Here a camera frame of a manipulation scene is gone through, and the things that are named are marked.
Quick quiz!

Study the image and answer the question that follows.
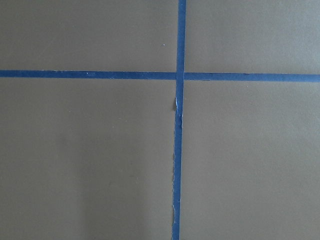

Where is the brown paper mat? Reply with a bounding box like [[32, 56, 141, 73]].
[[0, 0, 320, 240]]

